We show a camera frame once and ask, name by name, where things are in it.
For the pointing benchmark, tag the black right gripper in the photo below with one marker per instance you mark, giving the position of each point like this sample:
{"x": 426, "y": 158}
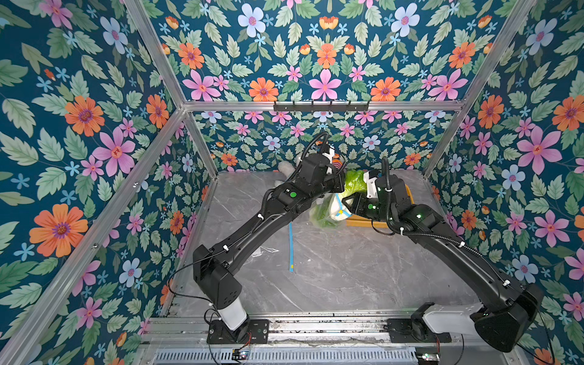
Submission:
{"x": 352, "y": 203}

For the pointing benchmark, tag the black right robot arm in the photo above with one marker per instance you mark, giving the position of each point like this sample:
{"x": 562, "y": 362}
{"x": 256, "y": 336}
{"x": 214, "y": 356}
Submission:
{"x": 506, "y": 307}

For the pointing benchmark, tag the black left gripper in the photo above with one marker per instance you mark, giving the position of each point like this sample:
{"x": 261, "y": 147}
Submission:
{"x": 335, "y": 181}

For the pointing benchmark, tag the white plush bunny blue shirt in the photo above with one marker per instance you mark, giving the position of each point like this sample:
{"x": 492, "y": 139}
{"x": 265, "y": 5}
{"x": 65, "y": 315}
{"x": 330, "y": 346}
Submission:
{"x": 289, "y": 170}

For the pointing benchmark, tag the clear zipper bag blue seal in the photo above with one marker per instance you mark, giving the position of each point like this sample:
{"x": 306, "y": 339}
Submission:
{"x": 331, "y": 212}

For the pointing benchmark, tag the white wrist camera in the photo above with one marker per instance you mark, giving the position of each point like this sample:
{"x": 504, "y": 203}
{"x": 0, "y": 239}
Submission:
{"x": 329, "y": 152}
{"x": 370, "y": 178}

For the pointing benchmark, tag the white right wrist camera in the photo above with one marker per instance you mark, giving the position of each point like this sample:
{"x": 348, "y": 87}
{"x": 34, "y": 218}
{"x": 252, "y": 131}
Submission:
{"x": 370, "y": 178}

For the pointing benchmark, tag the black hook rail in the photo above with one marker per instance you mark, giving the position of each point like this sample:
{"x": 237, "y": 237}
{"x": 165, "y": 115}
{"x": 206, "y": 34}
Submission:
{"x": 326, "y": 106}

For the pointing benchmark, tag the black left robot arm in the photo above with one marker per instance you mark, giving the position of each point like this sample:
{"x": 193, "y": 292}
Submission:
{"x": 214, "y": 268}

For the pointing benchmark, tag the yellow plastic tray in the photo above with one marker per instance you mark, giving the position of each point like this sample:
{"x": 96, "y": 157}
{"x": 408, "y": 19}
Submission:
{"x": 356, "y": 222}

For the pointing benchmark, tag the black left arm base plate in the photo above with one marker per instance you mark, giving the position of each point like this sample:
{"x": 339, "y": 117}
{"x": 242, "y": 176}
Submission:
{"x": 253, "y": 331}

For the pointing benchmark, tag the aluminium mounting rail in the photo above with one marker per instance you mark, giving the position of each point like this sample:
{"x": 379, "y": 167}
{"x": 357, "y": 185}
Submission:
{"x": 307, "y": 329}

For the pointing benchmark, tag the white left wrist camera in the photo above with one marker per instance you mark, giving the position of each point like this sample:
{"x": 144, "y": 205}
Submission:
{"x": 329, "y": 152}

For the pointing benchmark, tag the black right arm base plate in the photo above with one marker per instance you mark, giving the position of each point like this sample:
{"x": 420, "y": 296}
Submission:
{"x": 414, "y": 329}

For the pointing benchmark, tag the blue zipper strip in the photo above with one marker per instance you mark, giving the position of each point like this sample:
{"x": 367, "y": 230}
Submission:
{"x": 291, "y": 247}

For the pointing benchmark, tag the black striped plush toy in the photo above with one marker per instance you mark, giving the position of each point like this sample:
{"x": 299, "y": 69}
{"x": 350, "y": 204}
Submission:
{"x": 336, "y": 162}

